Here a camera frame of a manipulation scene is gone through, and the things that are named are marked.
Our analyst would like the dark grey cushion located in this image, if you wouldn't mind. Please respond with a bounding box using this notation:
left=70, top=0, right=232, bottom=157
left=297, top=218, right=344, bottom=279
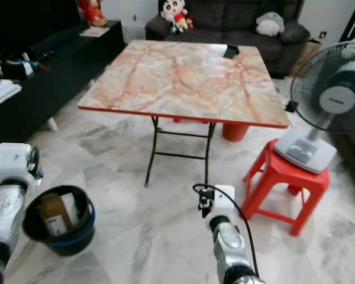
left=279, top=21, right=312, bottom=44

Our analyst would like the dark grey sofa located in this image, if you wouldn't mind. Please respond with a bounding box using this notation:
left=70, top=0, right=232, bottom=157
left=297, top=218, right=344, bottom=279
left=145, top=0, right=315, bottom=78

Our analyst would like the pink printed booklet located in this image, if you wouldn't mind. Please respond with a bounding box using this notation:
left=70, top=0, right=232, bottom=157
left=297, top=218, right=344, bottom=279
left=80, top=27, right=111, bottom=38

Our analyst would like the red figurine doll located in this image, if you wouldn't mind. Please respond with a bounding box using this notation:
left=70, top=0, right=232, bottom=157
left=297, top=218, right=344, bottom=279
left=76, top=0, right=107, bottom=28

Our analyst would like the small black flat object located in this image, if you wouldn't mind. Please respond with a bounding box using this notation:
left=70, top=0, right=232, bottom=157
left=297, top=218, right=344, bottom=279
left=222, top=45, right=240, bottom=59

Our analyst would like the white paper stack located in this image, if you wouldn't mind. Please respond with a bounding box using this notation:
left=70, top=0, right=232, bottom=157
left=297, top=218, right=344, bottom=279
left=0, top=79, right=23, bottom=109

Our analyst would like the black rubbish bin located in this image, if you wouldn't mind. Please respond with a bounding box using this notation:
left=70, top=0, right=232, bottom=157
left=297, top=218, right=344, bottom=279
left=22, top=185, right=96, bottom=256

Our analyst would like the small white side stand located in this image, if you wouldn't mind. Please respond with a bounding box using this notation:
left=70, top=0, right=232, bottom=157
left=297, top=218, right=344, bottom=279
left=121, top=20, right=146, bottom=44

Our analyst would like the grey round plush toy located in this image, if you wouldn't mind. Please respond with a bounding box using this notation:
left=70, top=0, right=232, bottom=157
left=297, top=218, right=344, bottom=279
left=255, top=11, right=286, bottom=37

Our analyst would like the brown cardboard box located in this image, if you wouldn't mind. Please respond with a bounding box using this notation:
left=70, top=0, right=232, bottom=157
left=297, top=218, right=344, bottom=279
left=37, top=192, right=79, bottom=237

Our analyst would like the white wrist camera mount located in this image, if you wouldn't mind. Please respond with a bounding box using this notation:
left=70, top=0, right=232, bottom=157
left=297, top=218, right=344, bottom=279
left=204, top=185, right=236, bottom=220
left=0, top=143, right=37, bottom=184

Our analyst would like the grey electric fan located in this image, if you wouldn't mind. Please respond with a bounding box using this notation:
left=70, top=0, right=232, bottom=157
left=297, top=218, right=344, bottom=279
left=273, top=40, right=355, bottom=174

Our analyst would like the red plastic bucket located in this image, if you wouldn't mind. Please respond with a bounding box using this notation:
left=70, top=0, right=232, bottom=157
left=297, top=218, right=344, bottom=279
left=221, top=121, right=251, bottom=143

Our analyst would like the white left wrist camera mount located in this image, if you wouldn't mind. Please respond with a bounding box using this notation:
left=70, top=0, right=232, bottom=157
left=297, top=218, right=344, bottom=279
left=0, top=143, right=37, bottom=184

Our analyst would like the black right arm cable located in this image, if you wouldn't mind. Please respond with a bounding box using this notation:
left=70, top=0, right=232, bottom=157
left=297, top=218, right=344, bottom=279
left=193, top=183, right=261, bottom=277

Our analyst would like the red plastic stool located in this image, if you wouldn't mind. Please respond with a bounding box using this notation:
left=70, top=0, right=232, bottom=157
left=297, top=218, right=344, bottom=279
left=240, top=139, right=331, bottom=237

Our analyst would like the marble pattern folding table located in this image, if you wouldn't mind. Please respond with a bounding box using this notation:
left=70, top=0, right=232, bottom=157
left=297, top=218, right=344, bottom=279
left=78, top=40, right=291, bottom=188

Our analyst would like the large brown cardboard carton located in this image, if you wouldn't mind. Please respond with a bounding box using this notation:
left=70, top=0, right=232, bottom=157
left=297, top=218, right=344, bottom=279
left=289, top=38, right=324, bottom=78

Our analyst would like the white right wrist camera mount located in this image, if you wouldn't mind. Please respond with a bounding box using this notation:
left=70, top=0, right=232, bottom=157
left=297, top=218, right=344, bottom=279
left=204, top=185, right=236, bottom=220

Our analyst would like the long black cabinet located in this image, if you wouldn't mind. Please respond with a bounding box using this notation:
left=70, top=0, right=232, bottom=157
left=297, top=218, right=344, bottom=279
left=0, top=20, right=125, bottom=150

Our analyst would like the cartoon boy plush doll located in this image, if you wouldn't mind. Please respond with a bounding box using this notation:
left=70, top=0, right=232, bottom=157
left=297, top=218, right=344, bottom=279
left=159, top=0, right=195, bottom=33

